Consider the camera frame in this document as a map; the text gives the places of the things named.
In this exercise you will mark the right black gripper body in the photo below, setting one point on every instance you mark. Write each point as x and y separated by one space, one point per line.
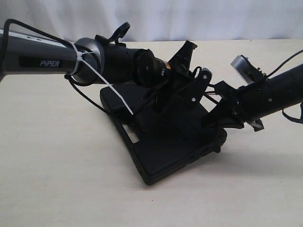
230 101

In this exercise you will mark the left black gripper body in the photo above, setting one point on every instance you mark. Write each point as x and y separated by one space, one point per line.
178 78

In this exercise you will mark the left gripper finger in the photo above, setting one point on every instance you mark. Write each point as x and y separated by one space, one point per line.
180 61
174 121

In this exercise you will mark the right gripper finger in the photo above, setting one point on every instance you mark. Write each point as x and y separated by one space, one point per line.
221 119
256 124

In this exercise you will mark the black plastic carrying case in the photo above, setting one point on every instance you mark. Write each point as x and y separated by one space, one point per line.
156 159

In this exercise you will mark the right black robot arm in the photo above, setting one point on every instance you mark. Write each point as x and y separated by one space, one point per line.
247 104

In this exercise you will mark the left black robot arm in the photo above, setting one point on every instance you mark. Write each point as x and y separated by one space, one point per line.
101 61

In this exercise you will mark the white backdrop curtain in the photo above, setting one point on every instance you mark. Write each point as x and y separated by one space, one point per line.
161 20

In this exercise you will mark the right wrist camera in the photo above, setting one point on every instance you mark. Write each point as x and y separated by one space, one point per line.
246 70

